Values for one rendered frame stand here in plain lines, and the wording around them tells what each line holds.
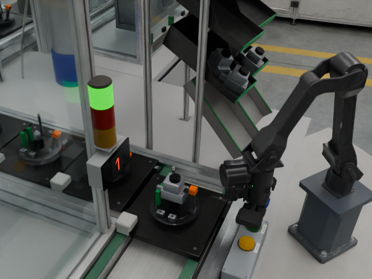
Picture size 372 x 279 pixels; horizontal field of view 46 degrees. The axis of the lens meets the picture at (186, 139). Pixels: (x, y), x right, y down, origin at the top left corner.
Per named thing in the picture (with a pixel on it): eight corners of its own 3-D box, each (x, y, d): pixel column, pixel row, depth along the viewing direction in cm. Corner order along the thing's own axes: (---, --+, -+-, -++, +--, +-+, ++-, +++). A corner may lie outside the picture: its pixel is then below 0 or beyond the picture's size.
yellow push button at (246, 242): (255, 243, 116) (256, 238, 115) (251, 254, 113) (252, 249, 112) (241, 238, 117) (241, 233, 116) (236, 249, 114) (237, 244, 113)
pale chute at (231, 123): (252, 139, 147) (262, 134, 144) (233, 159, 138) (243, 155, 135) (204, 69, 143) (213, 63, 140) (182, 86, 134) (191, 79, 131)
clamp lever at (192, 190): (197, 207, 119) (198, 186, 115) (194, 212, 118) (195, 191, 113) (185, 203, 120) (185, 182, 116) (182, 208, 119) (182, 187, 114)
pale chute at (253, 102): (263, 116, 158) (272, 112, 155) (247, 134, 149) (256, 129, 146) (219, 51, 155) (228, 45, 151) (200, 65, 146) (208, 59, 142)
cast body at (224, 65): (226, 76, 132) (237, 60, 127) (214, 76, 130) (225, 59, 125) (216, 56, 136) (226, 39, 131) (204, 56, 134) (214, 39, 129)
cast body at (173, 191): (188, 194, 120) (189, 175, 115) (182, 205, 116) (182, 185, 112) (160, 185, 122) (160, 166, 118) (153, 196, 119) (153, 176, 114)
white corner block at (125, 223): (138, 225, 120) (138, 215, 117) (130, 237, 116) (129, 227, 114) (123, 220, 121) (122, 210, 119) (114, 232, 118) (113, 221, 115)
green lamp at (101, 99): (118, 101, 94) (117, 80, 91) (106, 112, 90) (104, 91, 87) (97, 95, 95) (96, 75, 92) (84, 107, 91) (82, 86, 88)
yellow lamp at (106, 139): (120, 138, 100) (119, 120, 97) (109, 150, 96) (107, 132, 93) (101, 133, 101) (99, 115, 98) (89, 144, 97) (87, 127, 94)
